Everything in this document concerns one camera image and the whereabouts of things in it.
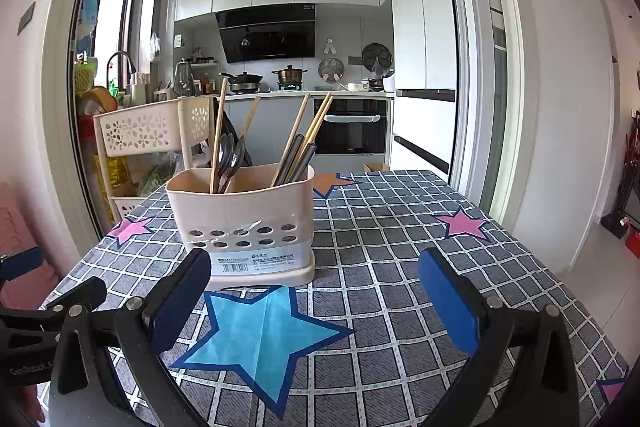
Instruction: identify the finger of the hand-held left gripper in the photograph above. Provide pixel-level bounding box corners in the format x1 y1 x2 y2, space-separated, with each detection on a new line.
0 248 45 282
0 277 108 333

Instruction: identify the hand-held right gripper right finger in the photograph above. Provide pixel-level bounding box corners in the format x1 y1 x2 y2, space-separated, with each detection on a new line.
417 248 581 427

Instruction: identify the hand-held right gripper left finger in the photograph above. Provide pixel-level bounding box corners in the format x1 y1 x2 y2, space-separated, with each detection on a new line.
55 248 213 427

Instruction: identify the cream plastic utensil holder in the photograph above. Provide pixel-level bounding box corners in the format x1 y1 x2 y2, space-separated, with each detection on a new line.
165 164 317 292

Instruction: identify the translucent grey spoon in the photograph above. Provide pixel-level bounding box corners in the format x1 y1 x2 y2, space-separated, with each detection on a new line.
218 133 236 194
227 136 247 192

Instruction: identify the pink board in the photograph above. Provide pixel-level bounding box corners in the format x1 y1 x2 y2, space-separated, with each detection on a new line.
0 182 58 293

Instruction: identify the grey checked star tablecloth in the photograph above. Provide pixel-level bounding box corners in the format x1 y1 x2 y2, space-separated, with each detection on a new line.
37 170 630 427

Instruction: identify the yellow oil bottle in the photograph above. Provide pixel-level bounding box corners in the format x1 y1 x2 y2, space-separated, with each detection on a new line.
102 154 130 198

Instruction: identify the bag of vegetables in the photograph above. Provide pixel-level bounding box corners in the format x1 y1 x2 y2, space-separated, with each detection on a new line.
137 162 178 198

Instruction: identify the cream plastic storage trolley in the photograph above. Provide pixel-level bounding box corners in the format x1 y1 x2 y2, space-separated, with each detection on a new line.
92 96 217 228

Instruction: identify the black built-in oven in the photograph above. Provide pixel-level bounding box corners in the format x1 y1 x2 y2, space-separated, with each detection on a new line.
313 98 388 156

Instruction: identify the green plastic basket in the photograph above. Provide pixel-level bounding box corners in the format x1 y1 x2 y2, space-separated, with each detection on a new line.
74 62 98 90

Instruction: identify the glass kettle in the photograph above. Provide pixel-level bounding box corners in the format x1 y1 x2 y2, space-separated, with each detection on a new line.
173 58 198 96

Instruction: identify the black wok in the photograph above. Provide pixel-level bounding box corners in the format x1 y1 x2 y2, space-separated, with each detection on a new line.
220 72 264 94

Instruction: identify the black kitchen faucet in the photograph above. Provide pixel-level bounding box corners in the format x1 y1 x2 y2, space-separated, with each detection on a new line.
107 52 137 90

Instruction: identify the copper cooking pot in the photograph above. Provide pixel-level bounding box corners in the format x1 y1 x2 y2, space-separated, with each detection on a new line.
271 65 308 85

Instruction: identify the round dark divided tray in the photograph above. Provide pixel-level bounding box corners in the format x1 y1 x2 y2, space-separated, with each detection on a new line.
361 42 394 70

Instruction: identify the round steamer rack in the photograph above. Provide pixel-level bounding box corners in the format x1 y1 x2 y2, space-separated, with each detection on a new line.
318 58 346 82

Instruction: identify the white refrigerator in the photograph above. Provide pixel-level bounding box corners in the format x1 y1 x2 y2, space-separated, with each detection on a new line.
390 0 458 180

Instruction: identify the black range hood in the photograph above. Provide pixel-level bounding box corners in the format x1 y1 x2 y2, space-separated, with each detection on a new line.
215 3 317 64

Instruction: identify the grey wall switch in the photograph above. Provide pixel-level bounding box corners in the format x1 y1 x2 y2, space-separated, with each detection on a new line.
17 2 37 35

